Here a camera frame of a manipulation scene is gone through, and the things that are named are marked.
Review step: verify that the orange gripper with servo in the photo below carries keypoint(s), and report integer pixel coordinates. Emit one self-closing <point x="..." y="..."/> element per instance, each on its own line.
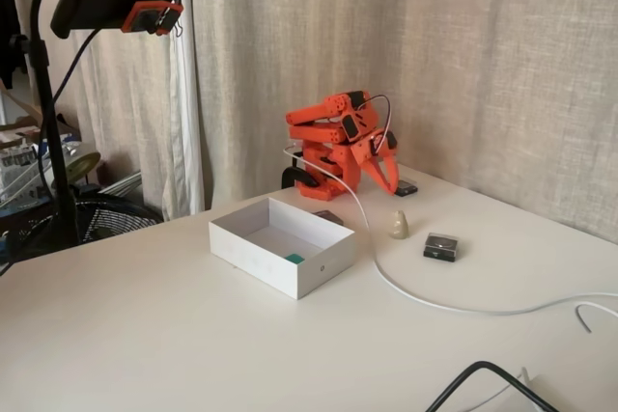
<point x="365" y="151"/>

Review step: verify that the green cube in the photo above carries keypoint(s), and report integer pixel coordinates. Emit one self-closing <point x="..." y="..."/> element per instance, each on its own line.
<point x="294" y="258"/>

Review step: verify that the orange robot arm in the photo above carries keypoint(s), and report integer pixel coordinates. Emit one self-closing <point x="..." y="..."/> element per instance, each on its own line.
<point x="314" y="115"/>

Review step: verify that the white cardboard bin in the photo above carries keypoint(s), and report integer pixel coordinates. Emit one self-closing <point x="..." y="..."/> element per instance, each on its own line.
<point x="270" y="262"/>

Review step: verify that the black box with clear lid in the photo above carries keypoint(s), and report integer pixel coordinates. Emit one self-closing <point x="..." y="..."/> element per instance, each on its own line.
<point x="330" y="215"/>
<point x="440" y="248"/>
<point x="409" y="188"/>

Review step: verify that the beige stone figurine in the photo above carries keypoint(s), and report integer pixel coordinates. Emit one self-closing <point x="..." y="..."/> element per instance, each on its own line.
<point x="399" y="227"/>

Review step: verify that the black table clamp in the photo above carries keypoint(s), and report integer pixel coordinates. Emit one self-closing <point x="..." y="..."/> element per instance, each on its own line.
<point x="294" y="172"/>

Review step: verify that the white sheer curtain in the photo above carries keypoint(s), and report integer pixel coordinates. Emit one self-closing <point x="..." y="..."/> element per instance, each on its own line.
<point x="186" y="118"/>

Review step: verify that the black floor fan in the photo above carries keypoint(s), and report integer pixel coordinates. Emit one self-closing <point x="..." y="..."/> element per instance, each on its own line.
<point x="111" y="219"/>

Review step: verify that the olive lamp head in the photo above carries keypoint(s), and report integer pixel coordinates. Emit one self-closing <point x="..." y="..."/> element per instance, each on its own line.
<point x="82" y="161"/>

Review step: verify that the black phone holder clamp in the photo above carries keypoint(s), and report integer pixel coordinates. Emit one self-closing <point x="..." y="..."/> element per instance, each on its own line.
<point x="96" y="2"/>

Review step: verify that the brown cardboard box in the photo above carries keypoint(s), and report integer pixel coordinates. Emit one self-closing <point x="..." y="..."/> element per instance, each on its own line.
<point x="29" y="134"/>

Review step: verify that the orange mounted camera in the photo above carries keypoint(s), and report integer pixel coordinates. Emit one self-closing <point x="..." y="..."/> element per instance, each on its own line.
<point x="145" y="19"/>

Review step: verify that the black gooseneck camera stand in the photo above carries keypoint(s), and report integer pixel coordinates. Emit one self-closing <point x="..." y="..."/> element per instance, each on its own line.
<point x="48" y="93"/>

